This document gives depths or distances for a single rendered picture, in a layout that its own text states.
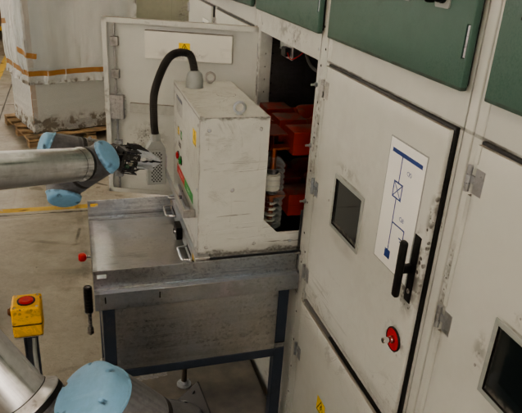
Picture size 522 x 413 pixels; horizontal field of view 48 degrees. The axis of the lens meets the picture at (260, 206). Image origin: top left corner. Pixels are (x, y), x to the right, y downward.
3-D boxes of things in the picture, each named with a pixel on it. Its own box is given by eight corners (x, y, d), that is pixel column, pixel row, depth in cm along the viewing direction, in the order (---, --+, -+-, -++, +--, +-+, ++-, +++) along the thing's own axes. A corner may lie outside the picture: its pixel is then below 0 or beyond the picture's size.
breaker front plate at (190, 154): (193, 258, 195) (196, 118, 176) (171, 200, 237) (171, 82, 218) (197, 257, 196) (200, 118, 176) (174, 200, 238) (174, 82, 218)
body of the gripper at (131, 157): (138, 176, 179) (100, 171, 172) (128, 167, 186) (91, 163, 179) (143, 152, 178) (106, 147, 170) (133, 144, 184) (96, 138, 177)
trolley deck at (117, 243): (95, 311, 185) (94, 295, 183) (88, 225, 239) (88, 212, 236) (297, 288, 204) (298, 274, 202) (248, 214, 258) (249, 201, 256)
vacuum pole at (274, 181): (259, 231, 203) (264, 161, 193) (251, 219, 212) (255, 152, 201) (286, 229, 206) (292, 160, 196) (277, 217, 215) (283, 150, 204)
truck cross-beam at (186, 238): (194, 274, 195) (195, 258, 192) (170, 207, 241) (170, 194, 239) (209, 273, 196) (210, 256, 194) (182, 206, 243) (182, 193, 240)
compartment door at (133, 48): (113, 185, 266) (106, 14, 236) (252, 196, 264) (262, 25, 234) (109, 191, 260) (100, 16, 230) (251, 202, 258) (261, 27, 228)
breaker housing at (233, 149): (197, 259, 195) (200, 116, 175) (174, 199, 238) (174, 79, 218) (338, 246, 209) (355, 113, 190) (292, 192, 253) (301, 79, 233)
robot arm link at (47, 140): (34, 171, 166) (33, 142, 170) (79, 176, 173) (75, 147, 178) (45, 152, 160) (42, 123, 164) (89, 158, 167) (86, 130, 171)
